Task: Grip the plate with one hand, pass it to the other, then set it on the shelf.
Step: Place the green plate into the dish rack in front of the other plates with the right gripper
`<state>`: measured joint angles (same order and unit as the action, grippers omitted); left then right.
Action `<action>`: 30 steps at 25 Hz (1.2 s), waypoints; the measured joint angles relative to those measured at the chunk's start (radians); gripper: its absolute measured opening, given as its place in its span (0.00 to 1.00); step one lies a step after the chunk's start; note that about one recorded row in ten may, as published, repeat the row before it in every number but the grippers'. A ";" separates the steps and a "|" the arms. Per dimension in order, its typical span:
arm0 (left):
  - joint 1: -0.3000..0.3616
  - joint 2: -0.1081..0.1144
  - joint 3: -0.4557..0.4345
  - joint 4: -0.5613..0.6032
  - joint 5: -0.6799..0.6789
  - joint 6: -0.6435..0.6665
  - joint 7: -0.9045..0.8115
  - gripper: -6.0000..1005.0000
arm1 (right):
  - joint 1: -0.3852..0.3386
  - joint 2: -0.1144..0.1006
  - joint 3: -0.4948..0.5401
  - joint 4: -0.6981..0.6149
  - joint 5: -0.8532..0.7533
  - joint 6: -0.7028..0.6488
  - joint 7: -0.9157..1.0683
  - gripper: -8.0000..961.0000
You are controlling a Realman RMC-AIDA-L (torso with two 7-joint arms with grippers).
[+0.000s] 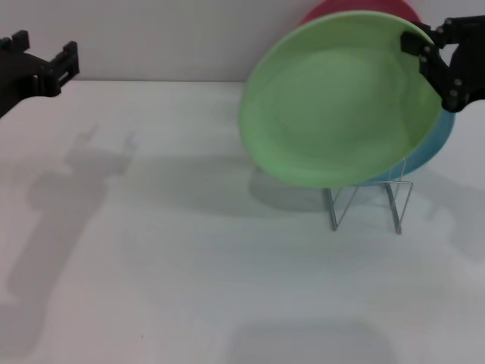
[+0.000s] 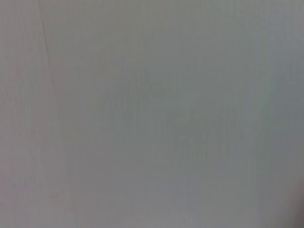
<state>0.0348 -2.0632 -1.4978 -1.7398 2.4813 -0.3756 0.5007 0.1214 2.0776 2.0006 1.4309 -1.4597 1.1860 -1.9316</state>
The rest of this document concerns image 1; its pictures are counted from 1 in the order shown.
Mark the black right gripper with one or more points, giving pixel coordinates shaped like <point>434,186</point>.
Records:
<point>471,72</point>

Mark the light blue plate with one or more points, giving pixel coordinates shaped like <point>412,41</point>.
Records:
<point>435,144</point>

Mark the pink plate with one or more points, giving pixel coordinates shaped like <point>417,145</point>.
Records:
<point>322,8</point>

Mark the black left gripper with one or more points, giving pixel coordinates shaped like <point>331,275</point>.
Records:
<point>15,79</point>

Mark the green plate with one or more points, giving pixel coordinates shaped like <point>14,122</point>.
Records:
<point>341,102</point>

